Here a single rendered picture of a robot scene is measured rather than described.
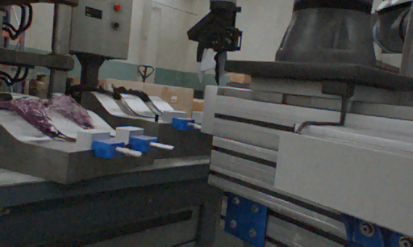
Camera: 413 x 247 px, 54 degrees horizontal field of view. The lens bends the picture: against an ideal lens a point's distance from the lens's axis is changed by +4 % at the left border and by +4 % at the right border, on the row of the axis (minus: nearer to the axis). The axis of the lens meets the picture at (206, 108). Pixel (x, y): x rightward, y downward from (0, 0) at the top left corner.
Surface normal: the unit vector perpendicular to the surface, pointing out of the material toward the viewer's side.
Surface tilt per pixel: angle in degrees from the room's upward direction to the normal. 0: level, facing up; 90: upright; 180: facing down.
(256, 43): 90
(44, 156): 90
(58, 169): 90
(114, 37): 90
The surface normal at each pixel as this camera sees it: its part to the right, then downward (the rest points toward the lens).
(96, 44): 0.72, 0.12
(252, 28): -0.67, -0.04
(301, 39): -0.63, -0.33
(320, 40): -0.33, -0.29
